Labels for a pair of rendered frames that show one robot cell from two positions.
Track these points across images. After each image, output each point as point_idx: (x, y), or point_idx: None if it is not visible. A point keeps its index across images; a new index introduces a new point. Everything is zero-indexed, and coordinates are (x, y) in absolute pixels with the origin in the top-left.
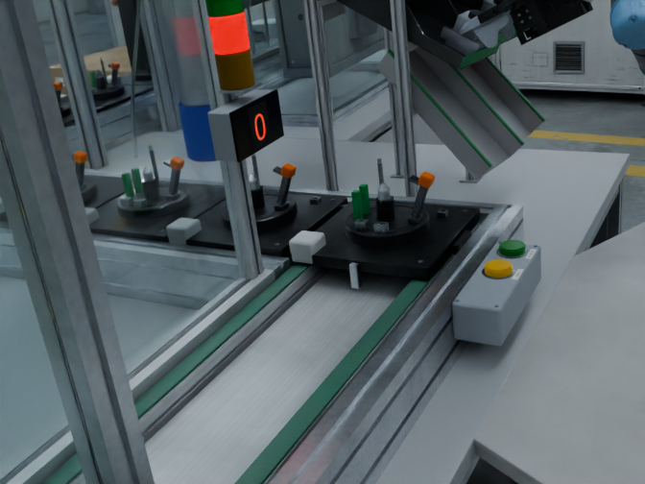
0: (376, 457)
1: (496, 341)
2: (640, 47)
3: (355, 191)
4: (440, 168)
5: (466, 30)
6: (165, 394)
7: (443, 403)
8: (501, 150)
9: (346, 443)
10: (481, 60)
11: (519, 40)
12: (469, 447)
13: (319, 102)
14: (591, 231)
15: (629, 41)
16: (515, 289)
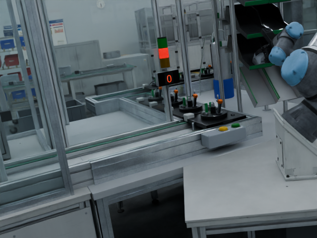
0: (152, 161)
1: (208, 147)
2: (279, 65)
3: (205, 103)
4: (281, 109)
5: (254, 57)
6: (123, 139)
7: (187, 159)
8: (273, 100)
9: (137, 151)
10: None
11: (264, 62)
12: (179, 167)
13: (219, 78)
14: None
15: (274, 63)
16: (221, 134)
